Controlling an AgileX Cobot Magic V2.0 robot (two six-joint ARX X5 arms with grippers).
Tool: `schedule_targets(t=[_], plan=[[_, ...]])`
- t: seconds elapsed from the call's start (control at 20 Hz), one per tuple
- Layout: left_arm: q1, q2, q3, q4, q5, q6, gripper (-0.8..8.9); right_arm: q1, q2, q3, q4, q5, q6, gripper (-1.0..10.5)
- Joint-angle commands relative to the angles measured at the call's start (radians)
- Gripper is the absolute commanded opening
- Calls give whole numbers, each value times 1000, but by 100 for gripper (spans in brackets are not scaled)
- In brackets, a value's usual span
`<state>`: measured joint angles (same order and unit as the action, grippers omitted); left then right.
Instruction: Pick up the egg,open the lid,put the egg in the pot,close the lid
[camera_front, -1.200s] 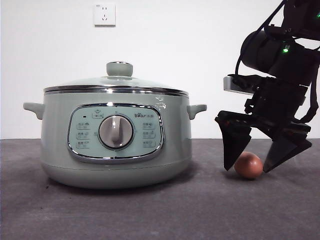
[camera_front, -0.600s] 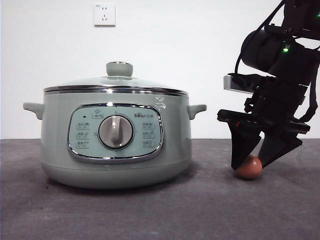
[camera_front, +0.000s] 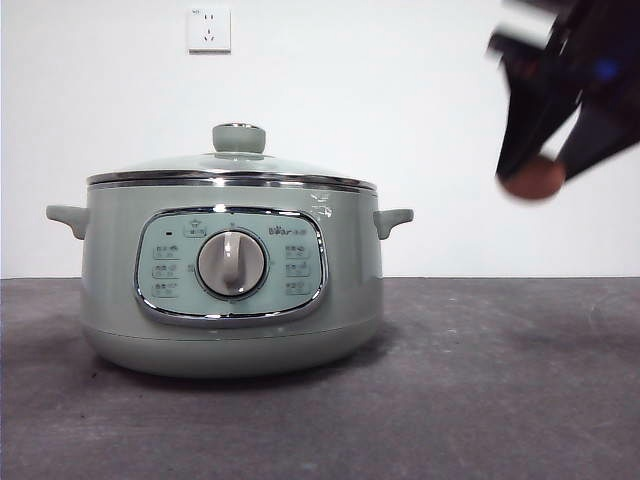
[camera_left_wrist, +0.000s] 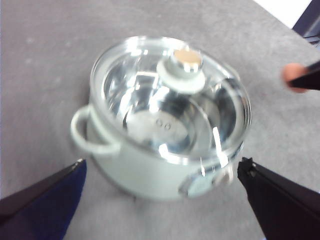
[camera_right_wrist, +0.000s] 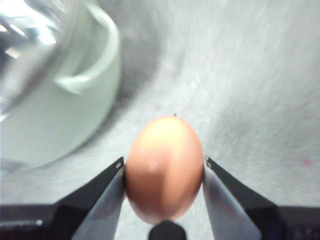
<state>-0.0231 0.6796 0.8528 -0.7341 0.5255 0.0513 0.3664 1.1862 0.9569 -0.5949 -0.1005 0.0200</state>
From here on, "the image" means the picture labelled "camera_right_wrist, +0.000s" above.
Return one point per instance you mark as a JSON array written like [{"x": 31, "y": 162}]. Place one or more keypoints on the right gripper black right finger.
[{"x": 232, "y": 200}]

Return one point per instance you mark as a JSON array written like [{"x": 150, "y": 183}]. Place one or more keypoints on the sage green electric cooking pot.
[{"x": 75, "y": 115}]

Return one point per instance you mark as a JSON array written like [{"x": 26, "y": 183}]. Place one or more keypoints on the glass lid with green knob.
[{"x": 25, "y": 50}]

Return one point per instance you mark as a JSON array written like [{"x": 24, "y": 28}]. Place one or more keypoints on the brown egg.
[{"x": 163, "y": 170}]

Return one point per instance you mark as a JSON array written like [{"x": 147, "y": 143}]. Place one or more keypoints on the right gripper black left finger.
[{"x": 100, "y": 200}]

